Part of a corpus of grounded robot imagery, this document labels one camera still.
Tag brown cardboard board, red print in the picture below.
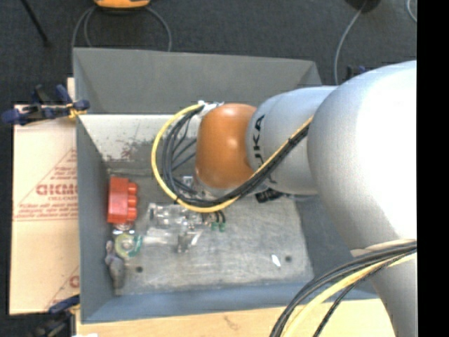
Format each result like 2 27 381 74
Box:
8 103 81 316

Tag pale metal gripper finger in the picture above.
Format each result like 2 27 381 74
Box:
142 228 203 253
147 203 203 229

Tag red ridged plastic block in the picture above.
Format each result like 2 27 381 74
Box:
106 176 139 225

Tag grey toy animal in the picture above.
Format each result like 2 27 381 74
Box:
104 239 127 290

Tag green and yellow ring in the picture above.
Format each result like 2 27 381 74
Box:
113 232 144 260

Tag grey metal bin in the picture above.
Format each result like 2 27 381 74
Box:
72 46 382 325

